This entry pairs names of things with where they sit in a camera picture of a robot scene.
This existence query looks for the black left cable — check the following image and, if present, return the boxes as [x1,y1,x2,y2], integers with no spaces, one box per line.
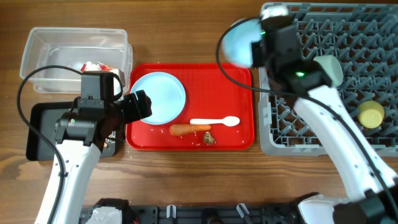
[16,65,125,224]

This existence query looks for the clear plastic bin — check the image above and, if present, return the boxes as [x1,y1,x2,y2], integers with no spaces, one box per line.
[19,27,133,92]

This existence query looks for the mint green bowl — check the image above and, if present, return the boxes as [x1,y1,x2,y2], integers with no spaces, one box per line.
[313,55,343,87]

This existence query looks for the white plastic spoon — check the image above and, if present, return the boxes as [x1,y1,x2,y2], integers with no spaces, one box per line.
[190,116,240,127]

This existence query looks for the light blue bowl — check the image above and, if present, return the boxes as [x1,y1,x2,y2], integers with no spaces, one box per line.
[221,19,262,68]

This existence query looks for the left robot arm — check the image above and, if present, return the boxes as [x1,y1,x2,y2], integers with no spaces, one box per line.
[35,71,152,223]

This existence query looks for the light blue plate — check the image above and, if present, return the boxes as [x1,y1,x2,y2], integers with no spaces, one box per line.
[130,72,186,125]

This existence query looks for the yellow cup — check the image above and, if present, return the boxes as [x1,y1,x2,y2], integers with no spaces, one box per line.
[358,101,385,129]

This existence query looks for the brown mushroom piece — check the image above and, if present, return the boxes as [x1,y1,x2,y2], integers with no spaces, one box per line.
[203,131,215,145]

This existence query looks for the food scraps with rice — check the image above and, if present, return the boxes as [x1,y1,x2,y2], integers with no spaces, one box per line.
[104,131,116,149]

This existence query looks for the grey dishwasher rack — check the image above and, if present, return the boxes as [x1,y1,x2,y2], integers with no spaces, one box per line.
[258,2,397,157]

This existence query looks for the orange carrot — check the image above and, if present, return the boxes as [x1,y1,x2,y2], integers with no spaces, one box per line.
[169,124,211,136]

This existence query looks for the red serving tray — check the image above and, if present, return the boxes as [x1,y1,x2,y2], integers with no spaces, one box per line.
[126,63,254,151]

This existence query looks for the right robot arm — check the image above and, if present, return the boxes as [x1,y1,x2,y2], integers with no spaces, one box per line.
[252,13,397,223]

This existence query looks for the black plastic tray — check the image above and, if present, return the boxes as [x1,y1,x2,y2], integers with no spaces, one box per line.
[25,101,127,162]

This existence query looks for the red snack wrapper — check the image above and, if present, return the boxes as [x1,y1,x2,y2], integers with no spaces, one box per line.
[99,64,119,73]

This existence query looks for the white tissue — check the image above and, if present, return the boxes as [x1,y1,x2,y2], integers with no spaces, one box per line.
[81,62,101,72]

